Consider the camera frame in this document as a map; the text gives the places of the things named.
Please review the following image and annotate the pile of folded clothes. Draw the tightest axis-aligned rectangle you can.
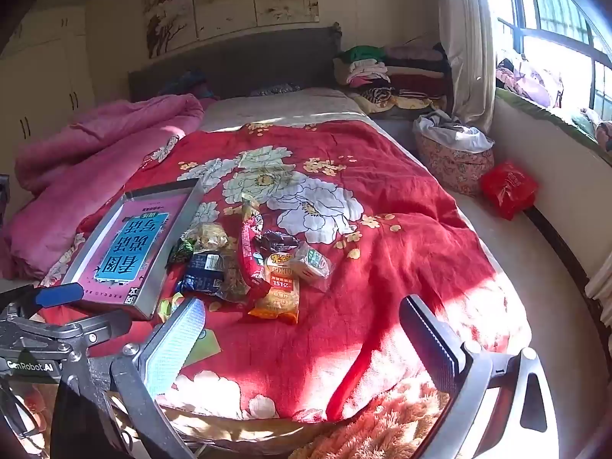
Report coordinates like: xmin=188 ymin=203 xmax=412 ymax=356
xmin=333 ymin=43 xmax=453 ymax=116

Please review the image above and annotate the green sill mat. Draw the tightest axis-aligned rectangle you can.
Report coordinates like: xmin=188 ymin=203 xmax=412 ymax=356
xmin=495 ymin=87 xmax=612 ymax=169

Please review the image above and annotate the clear yellow cake packet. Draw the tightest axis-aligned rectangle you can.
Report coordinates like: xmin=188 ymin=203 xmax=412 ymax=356
xmin=189 ymin=221 xmax=231 ymax=255

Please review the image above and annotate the cream curtain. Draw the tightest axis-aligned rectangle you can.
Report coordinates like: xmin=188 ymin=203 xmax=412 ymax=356
xmin=436 ymin=0 xmax=499 ymax=135

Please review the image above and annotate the red plastic bag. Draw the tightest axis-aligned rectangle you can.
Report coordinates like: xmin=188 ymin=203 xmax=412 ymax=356
xmin=479 ymin=161 xmax=539 ymax=221

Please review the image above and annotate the dark patterned pillow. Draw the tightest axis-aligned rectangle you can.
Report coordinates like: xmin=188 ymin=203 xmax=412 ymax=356
xmin=247 ymin=82 xmax=303 ymax=98

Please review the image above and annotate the grey headboard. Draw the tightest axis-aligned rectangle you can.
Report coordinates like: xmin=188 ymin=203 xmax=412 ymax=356
xmin=127 ymin=23 xmax=343 ymax=102

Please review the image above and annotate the pink and blue book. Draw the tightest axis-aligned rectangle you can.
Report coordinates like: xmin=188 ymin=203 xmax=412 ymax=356
xmin=79 ymin=192 xmax=192 ymax=299

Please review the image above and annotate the cream wardrobe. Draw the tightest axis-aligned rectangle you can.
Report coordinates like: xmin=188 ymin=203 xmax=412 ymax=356
xmin=0 ymin=7 xmax=99 ymax=213

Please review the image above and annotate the dark blue clothing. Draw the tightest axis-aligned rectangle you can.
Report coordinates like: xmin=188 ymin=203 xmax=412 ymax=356
xmin=157 ymin=70 xmax=218 ymax=100

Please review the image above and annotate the blue snack packet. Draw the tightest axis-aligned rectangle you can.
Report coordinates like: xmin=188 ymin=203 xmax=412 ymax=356
xmin=176 ymin=251 xmax=240 ymax=298

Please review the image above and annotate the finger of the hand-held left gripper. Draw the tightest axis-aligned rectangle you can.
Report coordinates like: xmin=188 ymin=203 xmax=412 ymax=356
xmin=0 ymin=310 xmax=133 ymax=351
xmin=7 ymin=283 xmax=85 ymax=321

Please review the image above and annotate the brown chocolate bar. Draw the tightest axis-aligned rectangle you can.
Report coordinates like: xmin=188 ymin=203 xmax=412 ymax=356
xmin=256 ymin=229 xmax=300 ymax=256

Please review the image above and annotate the pink quilt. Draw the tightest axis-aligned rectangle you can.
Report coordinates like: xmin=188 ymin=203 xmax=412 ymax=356
xmin=0 ymin=94 xmax=206 ymax=281

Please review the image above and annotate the white crumpled cloth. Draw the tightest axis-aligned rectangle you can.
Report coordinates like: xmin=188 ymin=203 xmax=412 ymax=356
xmin=413 ymin=110 xmax=494 ymax=154

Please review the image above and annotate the round pastry with green label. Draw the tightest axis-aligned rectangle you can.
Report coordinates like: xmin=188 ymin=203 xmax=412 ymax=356
xmin=291 ymin=243 xmax=332 ymax=293

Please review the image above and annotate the grey box tray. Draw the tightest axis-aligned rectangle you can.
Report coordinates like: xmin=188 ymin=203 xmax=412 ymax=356
xmin=61 ymin=178 xmax=205 ymax=321

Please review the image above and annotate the green and yellow snack packet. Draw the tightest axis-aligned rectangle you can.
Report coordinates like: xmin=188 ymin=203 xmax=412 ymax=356
xmin=184 ymin=327 xmax=222 ymax=367
xmin=157 ymin=293 xmax=186 ymax=322

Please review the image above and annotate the orange fluffy rug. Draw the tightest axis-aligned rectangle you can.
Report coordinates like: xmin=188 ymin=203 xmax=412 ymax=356
xmin=286 ymin=380 xmax=461 ymax=459

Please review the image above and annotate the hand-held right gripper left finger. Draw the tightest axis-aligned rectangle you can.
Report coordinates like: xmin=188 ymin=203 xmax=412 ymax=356
xmin=50 ymin=296 xmax=206 ymax=459

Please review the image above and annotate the floral fabric basket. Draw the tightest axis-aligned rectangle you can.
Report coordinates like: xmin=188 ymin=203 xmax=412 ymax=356
xmin=413 ymin=129 xmax=496 ymax=198

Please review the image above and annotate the red floral blanket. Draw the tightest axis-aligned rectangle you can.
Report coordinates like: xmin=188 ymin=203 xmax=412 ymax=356
xmin=38 ymin=122 xmax=532 ymax=427

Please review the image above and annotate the red sausage packet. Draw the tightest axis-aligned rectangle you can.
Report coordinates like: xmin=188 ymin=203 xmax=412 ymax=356
xmin=238 ymin=210 xmax=271 ymax=299

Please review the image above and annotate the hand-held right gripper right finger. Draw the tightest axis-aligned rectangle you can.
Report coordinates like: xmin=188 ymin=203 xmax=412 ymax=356
xmin=400 ymin=295 xmax=560 ymax=459

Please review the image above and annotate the orange snack packet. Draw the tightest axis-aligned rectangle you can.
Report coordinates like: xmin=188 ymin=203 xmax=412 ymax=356
xmin=247 ymin=252 xmax=302 ymax=324

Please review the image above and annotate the pink clothing heap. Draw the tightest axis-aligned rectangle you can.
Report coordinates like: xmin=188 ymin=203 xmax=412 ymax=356
xmin=495 ymin=56 xmax=612 ymax=151

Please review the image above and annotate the clear brown pastry packet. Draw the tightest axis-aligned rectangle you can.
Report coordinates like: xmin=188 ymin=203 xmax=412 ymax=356
xmin=217 ymin=249 xmax=250 ymax=303

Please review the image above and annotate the barred window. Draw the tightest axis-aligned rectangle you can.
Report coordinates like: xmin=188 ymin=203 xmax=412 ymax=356
xmin=497 ymin=0 xmax=612 ymax=122

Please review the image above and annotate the blossom wall painting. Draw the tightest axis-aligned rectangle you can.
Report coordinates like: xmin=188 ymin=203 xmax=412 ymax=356
xmin=140 ymin=0 xmax=322 ymax=59

